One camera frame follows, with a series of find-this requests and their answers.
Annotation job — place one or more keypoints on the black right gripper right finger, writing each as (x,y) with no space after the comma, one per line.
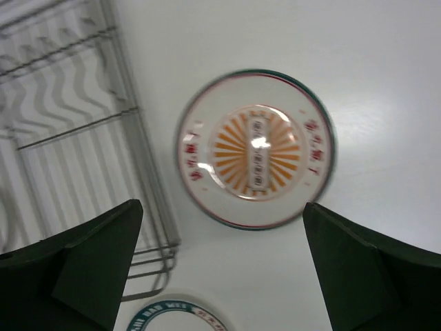
(370,281)

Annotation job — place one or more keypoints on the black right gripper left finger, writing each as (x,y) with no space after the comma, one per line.
(73,280)

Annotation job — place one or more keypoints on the teal rimmed white plate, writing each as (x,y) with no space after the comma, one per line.
(179,310)

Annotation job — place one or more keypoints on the orange sunburst white plate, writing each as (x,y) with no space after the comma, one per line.
(253,147)

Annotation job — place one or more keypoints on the metal wire dish rack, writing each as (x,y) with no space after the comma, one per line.
(74,142)

